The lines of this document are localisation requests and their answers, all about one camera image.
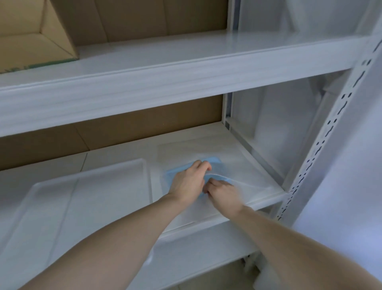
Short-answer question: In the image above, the white plastic tray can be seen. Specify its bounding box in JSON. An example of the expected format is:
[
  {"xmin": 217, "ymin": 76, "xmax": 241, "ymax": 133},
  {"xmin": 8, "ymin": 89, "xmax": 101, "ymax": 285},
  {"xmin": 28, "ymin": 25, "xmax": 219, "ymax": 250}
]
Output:
[{"xmin": 0, "ymin": 158, "xmax": 156, "ymax": 290}]

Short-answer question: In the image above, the person's left hand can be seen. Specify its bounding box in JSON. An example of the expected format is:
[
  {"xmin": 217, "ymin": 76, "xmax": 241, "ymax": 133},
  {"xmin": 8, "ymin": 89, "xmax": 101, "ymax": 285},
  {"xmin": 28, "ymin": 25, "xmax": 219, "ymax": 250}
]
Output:
[{"xmin": 167, "ymin": 160, "xmax": 212, "ymax": 207}]

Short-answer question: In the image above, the white metal shelving rack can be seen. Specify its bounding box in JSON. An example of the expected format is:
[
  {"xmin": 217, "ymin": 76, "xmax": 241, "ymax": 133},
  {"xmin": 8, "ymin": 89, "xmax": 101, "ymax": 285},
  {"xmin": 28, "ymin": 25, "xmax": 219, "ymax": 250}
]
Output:
[{"xmin": 0, "ymin": 0, "xmax": 382, "ymax": 290}]

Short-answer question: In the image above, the clear plastic bag with label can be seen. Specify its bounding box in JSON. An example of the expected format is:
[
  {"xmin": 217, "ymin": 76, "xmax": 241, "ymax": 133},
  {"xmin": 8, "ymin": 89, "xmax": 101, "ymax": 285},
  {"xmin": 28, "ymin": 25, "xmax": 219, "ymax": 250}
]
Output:
[{"xmin": 156, "ymin": 134, "xmax": 280, "ymax": 229}]

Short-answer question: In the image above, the person's right forearm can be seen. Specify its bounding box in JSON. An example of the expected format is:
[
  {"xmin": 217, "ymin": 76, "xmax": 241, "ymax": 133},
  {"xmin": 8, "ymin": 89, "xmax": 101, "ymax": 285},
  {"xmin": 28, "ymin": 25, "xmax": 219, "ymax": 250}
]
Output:
[{"xmin": 231, "ymin": 205, "xmax": 382, "ymax": 290}]

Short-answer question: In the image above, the person's left forearm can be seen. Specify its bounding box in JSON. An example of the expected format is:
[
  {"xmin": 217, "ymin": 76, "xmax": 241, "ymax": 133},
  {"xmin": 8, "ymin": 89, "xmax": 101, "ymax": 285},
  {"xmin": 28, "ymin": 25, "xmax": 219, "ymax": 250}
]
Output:
[{"xmin": 19, "ymin": 194, "xmax": 187, "ymax": 290}]

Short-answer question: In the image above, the brown cardboard back panel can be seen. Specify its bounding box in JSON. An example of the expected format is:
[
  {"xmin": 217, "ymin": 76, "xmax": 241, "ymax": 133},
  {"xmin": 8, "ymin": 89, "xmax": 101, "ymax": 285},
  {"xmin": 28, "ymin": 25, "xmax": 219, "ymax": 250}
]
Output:
[
  {"xmin": 49, "ymin": 0, "xmax": 230, "ymax": 47},
  {"xmin": 0, "ymin": 95, "xmax": 224, "ymax": 171}
]

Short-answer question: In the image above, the person's right hand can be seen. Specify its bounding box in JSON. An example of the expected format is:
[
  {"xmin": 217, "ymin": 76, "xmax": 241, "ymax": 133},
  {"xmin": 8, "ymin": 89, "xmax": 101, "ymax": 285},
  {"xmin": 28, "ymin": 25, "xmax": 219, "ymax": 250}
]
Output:
[{"xmin": 204, "ymin": 178, "xmax": 246, "ymax": 219}]

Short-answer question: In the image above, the small brown cardboard box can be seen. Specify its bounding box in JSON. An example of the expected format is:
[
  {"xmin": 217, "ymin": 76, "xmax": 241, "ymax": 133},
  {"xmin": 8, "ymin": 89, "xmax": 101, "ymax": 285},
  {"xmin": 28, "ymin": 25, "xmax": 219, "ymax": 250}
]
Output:
[{"xmin": 0, "ymin": 0, "xmax": 80, "ymax": 74}]

